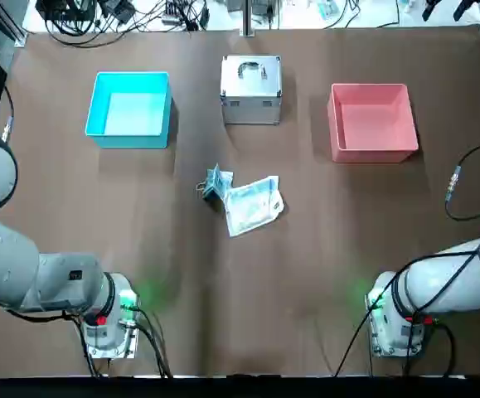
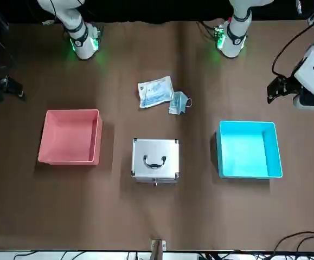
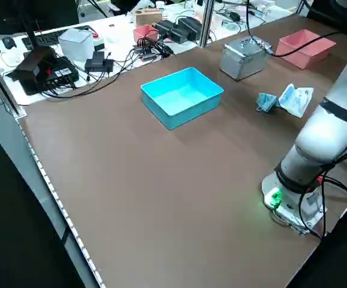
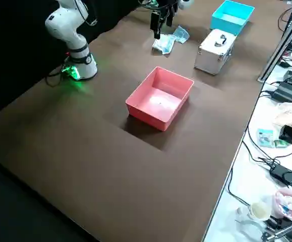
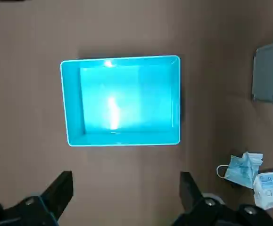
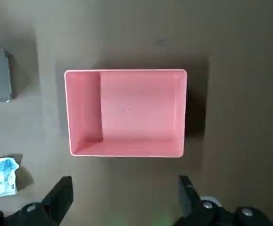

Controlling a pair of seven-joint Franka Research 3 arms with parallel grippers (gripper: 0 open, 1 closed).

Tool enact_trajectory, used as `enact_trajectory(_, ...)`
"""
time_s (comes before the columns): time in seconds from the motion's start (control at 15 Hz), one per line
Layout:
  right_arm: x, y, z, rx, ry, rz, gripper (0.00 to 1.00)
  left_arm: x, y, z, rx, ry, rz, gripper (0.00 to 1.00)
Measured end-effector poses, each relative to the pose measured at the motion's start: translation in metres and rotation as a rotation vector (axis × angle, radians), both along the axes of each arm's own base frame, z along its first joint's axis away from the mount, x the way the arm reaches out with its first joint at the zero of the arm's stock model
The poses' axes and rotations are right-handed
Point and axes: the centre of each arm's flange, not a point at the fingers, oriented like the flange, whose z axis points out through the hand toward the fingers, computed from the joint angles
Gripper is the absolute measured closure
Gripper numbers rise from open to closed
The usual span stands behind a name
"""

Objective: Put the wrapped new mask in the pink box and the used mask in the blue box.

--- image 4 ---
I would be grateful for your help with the small black box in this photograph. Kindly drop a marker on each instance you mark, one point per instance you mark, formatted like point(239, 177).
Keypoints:
point(288, 134)

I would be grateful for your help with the used blue face mask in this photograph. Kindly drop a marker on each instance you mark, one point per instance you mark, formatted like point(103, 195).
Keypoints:
point(181, 34)

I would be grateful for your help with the silver aluminium case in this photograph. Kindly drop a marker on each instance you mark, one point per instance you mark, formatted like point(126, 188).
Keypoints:
point(215, 54)

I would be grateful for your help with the blue plastic box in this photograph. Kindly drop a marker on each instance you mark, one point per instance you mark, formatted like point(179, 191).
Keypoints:
point(232, 15)

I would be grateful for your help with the small green packet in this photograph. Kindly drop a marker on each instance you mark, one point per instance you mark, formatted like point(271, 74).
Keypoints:
point(280, 144)

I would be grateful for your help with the white paper cup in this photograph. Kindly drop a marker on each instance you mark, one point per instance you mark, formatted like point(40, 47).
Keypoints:
point(259, 211)

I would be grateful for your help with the black power adapter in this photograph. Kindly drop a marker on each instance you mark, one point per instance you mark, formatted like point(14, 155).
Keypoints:
point(283, 174)

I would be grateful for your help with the silver metal rod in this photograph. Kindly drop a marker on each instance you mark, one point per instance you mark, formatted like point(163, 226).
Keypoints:
point(284, 230)

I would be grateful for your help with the pink plastic box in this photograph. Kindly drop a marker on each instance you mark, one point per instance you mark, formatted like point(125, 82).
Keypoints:
point(158, 100)

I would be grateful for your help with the crumpled clear plastic bag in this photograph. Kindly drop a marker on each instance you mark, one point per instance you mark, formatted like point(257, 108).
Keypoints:
point(290, 113)

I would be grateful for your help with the wrapped new face mask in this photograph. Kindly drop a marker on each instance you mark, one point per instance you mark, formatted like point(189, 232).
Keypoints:
point(164, 45)

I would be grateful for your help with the teal card packet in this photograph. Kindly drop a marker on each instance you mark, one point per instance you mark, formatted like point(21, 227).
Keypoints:
point(264, 138)

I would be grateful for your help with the aluminium frame post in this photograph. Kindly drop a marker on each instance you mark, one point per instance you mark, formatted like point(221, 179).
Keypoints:
point(279, 48)

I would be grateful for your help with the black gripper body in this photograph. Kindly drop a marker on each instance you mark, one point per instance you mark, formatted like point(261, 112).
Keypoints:
point(168, 4)

